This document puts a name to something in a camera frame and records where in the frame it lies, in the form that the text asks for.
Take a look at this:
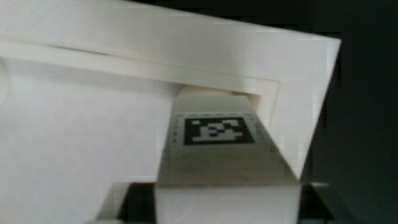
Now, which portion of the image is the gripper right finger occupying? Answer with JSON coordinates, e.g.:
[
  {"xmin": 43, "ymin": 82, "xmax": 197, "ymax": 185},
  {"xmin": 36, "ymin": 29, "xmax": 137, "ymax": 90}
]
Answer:
[{"xmin": 297, "ymin": 182, "xmax": 350, "ymax": 224}]

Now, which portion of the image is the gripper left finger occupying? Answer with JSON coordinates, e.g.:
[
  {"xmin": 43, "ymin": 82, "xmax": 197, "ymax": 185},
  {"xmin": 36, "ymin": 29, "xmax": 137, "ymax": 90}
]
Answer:
[{"xmin": 94, "ymin": 182, "xmax": 156, "ymax": 224}]

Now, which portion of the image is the white leg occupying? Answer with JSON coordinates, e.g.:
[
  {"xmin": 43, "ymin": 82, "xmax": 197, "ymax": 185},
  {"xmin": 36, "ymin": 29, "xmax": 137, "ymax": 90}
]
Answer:
[{"xmin": 155, "ymin": 87, "xmax": 302, "ymax": 224}]

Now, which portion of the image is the white square tabletop part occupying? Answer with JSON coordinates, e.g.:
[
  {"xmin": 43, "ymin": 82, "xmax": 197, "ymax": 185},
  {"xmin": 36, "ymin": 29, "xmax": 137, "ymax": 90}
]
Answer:
[{"xmin": 0, "ymin": 0, "xmax": 341, "ymax": 224}]

